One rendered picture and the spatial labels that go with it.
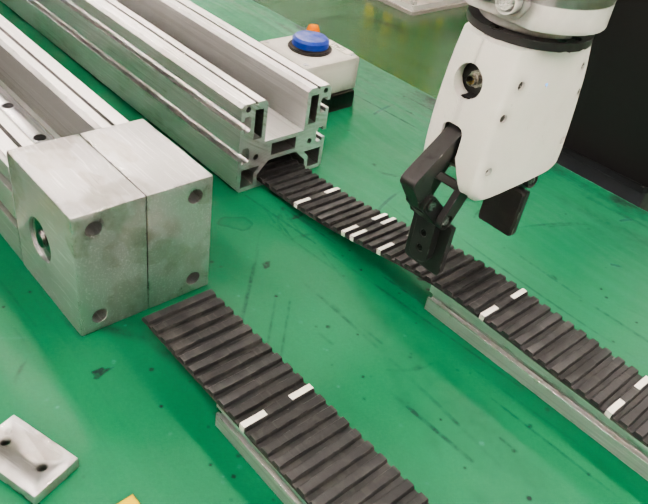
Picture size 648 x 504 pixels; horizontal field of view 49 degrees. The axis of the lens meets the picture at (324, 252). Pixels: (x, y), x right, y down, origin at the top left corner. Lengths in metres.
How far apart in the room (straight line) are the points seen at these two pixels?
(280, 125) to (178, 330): 0.27
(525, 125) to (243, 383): 0.23
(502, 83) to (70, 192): 0.26
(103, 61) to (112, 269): 0.37
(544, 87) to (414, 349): 0.20
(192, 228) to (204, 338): 0.09
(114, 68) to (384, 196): 0.31
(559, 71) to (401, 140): 0.34
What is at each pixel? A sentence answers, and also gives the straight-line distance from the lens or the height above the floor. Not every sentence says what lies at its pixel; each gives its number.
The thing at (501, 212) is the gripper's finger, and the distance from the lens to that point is 0.55.
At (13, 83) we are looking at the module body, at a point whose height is 0.83.
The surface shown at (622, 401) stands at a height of 0.81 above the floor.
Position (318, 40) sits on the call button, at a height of 0.85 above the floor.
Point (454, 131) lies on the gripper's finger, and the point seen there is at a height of 0.94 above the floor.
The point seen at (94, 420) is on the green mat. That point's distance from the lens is 0.45.
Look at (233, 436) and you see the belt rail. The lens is 0.42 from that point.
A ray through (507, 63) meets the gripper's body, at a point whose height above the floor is 0.99.
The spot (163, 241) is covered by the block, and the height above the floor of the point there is 0.83.
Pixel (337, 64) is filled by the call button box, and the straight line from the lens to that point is 0.77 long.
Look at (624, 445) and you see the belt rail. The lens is 0.49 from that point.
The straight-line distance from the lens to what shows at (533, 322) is 0.51.
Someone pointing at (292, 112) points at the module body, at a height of 0.83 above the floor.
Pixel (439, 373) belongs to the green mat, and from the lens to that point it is 0.50.
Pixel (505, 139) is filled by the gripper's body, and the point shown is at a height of 0.94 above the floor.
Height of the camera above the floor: 1.12
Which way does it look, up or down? 37 degrees down
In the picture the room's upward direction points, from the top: 10 degrees clockwise
